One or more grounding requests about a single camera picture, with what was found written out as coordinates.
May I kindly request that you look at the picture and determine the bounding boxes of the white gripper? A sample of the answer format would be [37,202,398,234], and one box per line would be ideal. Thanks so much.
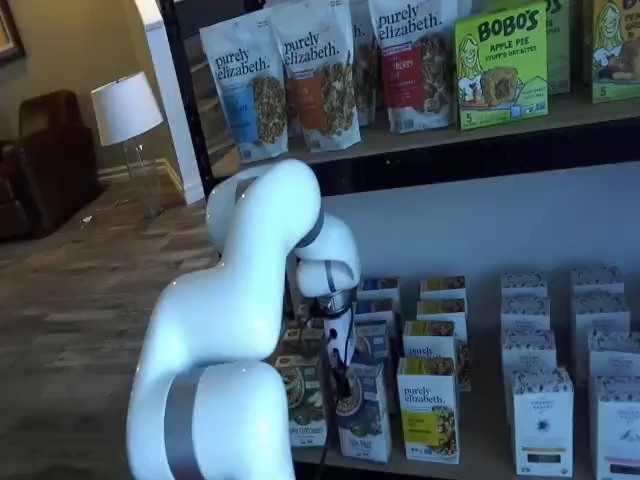
[323,304,358,399]

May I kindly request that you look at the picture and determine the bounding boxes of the blue flax plus cereal box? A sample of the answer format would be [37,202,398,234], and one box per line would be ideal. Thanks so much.
[336,360,393,459]

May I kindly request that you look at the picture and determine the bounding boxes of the green white cereal box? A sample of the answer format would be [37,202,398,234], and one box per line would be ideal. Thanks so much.
[273,357,330,448]

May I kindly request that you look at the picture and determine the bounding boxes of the blue white cereal box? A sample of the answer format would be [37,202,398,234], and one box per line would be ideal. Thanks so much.
[352,322,389,365]

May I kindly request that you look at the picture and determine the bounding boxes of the blue topped white box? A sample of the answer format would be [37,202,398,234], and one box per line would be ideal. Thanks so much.
[356,298,397,327]
[359,277,402,304]

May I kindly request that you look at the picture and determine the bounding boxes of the yellow topped white box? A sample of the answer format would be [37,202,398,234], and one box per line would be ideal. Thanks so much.
[416,298,469,327]
[419,275,468,302]
[396,355,462,466]
[402,319,472,392]

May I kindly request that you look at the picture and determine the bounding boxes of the black metal shelf rack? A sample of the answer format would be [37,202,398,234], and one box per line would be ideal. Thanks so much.
[158,0,640,480]

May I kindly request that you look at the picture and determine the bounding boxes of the green Bobo's apple pie box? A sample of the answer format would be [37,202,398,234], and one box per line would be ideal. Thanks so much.
[453,0,550,132]

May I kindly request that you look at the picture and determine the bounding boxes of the green Bobo's snack box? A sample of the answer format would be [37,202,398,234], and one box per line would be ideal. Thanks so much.
[542,0,572,97]

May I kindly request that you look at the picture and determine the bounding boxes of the yellow green Bobo's box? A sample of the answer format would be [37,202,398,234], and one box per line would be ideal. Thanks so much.
[590,0,640,105]

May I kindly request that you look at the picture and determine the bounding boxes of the orange granola bag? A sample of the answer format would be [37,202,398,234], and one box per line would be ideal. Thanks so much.
[349,0,382,127]
[269,0,362,154]

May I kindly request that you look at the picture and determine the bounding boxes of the blue granola bag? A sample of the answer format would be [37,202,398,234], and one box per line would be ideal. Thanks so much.
[199,13,290,163]

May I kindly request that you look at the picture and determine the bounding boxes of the red granola bag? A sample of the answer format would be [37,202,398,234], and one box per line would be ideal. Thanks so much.
[368,0,459,135]

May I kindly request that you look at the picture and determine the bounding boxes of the white shade floor lamp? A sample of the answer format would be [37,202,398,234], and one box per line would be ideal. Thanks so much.
[90,69,166,218]

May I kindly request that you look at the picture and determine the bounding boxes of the brown leather armchair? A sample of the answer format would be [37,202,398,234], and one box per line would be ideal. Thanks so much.
[0,89,105,243]

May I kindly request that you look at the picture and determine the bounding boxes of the long black robot cable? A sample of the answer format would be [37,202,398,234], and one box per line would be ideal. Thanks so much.
[318,330,344,480]

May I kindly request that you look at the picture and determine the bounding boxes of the dark framed wall picture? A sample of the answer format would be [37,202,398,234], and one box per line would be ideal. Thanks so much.
[0,0,27,64]

